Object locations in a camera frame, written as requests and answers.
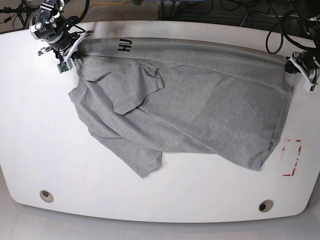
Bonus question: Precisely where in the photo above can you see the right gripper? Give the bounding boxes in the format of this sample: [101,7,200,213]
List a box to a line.
[29,18,93,65]

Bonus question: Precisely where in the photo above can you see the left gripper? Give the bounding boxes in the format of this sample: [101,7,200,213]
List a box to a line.
[285,50,320,85]

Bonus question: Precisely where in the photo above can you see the grey T-shirt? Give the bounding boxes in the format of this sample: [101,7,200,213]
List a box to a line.
[69,38,294,178]

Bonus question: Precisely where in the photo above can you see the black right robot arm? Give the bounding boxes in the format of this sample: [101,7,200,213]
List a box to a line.
[29,0,93,73]

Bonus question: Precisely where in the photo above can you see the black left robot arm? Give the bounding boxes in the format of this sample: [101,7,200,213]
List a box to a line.
[285,0,320,92]

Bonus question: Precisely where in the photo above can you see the black tripod stand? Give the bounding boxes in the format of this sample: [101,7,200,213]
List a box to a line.
[0,0,40,30]

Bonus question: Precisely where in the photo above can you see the red tape marking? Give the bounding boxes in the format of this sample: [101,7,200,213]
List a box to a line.
[280,139,303,177]

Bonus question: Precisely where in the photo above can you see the right table grommet hole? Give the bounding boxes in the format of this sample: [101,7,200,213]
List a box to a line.
[258,199,274,213]

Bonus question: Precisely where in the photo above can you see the table grommet hole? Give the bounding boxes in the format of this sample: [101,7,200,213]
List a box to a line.
[258,199,274,213]
[39,190,54,203]

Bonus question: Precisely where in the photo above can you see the left table grommet hole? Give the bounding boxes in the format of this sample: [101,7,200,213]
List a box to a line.
[39,190,54,203]

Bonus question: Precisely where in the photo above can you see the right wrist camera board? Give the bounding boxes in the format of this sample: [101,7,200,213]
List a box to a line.
[57,61,70,74]

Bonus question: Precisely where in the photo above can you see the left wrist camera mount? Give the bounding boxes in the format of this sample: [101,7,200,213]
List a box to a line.
[303,80,318,93]

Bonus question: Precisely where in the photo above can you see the tangled black cables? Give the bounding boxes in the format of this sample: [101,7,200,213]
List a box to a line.
[159,0,280,27]

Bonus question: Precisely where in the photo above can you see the yellow cable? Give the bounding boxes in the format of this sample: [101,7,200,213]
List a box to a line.
[79,0,129,16]

